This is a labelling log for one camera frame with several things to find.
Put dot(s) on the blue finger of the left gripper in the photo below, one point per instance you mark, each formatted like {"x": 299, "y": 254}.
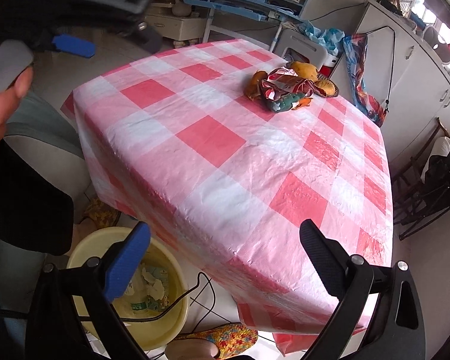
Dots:
{"x": 74, "y": 46}

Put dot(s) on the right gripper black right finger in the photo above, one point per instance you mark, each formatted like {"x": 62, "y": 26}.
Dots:
{"x": 329, "y": 259}

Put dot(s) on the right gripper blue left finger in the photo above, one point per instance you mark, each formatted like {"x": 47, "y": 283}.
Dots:
{"x": 125, "y": 259}

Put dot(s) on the green snack wrapper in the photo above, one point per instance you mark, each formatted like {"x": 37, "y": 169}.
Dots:
{"x": 288, "y": 102}

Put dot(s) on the red snack bag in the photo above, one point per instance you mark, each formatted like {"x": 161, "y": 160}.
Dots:
{"x": 280, "y": 82}

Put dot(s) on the orange mango peel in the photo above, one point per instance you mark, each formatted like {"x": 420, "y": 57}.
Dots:
{"x": 252, "y": 89}

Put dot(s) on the clear water bottle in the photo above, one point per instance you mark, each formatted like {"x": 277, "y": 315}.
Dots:
{"x": 137, "y": 295}

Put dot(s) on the yellow trash bin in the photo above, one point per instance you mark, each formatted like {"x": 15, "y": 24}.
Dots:
{"x": 155, "y": 301}

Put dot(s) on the light green chair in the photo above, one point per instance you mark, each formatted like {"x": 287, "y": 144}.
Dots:
{"x": 44, "y": 139}

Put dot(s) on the cream TV cabinet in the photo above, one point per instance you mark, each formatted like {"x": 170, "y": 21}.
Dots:
{"x": 182, "y": 31}

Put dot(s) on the pink kettlebell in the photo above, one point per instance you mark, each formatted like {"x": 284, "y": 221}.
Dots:
{"x": 181, "y": 9}

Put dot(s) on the black folding chair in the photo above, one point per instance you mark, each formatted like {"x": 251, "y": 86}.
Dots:
{"x": 421, "y": 187}

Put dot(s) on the colourful slipper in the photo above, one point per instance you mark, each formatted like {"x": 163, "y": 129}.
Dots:
{"x": 227, "y": 341}

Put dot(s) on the pink checkered tablecloth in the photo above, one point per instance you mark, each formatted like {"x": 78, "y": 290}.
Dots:
{"x": 172, "y": 140}

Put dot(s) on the yellow mango right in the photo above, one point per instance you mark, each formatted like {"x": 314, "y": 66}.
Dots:
{"x": 326, "y": 87}

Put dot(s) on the yellow mango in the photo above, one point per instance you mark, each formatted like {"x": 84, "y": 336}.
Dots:
{"x": 305, "y": 70}
{"x": 326, "y": 87}

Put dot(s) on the woven fruit basket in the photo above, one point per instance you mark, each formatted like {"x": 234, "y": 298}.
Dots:
{"x": 311, "y": 83}

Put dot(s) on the blue study desk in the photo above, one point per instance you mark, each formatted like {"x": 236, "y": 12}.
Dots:
{"x": 276, "y": 11}

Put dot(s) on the yellow mango left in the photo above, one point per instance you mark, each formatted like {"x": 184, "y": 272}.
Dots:
{"x": 305, "y": 70}

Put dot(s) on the white cabinet row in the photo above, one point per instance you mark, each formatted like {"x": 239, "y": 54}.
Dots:
{"x": 403, "y": 68}

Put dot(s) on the colourful hanging bag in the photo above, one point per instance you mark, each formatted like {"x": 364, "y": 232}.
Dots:
{"x": 356, "y": 51}

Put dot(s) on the blue plastic bag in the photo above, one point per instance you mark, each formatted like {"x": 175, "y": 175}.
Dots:
{"x": 330, "y": 38}

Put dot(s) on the white plastic stool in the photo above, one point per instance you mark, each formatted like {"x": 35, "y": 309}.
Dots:
{"x": 294, "y": 46}

